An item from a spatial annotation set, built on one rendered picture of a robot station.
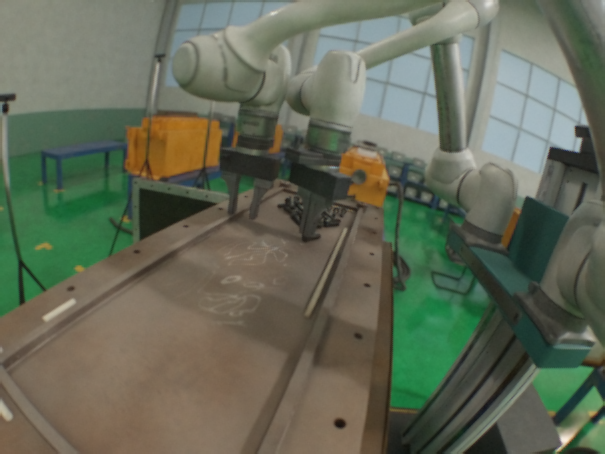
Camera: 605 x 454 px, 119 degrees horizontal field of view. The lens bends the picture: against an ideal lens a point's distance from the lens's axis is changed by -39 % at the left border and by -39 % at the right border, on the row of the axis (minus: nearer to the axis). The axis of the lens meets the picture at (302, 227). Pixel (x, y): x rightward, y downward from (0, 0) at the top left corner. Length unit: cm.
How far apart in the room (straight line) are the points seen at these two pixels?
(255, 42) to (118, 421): 51
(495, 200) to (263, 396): 85
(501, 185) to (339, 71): 63
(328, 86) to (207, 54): 23
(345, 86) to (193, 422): 55
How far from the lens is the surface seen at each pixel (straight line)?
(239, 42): 48
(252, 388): 33
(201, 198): 140
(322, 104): 56
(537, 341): 66
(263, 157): 63
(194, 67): 46
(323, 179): 58
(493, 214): 98
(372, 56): 76
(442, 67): 101
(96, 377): 35
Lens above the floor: 163
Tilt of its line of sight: 21 degrees down
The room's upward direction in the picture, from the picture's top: 12 degrees clockwise
